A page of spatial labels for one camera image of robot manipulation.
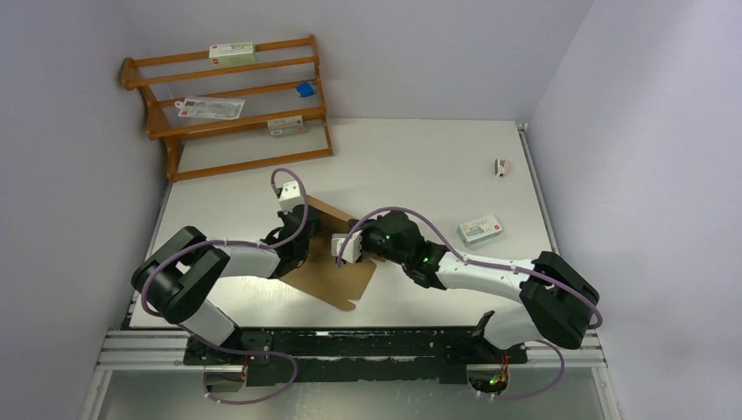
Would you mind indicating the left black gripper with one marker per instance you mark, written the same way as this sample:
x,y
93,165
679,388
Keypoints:
x,y
281,213

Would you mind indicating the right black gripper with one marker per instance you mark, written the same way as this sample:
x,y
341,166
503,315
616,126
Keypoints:
x,y
367,227

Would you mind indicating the brown cardboard box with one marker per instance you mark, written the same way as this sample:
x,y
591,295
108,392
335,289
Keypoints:
x,y
319,275

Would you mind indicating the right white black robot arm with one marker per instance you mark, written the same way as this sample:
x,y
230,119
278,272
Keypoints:
x,y
552,301

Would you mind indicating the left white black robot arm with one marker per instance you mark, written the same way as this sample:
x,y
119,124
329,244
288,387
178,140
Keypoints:
x,y
179,292

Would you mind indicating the white teal box on table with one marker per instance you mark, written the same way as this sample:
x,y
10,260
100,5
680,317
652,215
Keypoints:
x,y
479,230

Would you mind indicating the small white box on shelf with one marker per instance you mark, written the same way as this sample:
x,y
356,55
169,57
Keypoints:
x,y
286,126

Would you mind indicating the white green box top shelf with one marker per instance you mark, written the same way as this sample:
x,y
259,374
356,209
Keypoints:
x,y
232,55

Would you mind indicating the small pink white stapler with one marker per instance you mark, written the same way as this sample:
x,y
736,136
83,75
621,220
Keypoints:
x,y
502,167

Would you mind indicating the orange wooden shelf rack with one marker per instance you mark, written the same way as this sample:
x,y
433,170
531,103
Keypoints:
x,y
269,92

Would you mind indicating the clear plastic blister package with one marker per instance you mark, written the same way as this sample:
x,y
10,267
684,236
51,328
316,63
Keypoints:
x,y
209,108

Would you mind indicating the blue small block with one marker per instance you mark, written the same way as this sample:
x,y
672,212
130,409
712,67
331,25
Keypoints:
x,y
305,89

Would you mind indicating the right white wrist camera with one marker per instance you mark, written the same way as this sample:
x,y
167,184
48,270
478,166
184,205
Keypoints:
x,y
347,246

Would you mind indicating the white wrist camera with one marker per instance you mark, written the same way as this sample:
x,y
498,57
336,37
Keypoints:
x,y
347,246
290,196

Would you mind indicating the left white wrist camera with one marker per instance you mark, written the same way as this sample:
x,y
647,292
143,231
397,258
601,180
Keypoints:
x,y
290,196

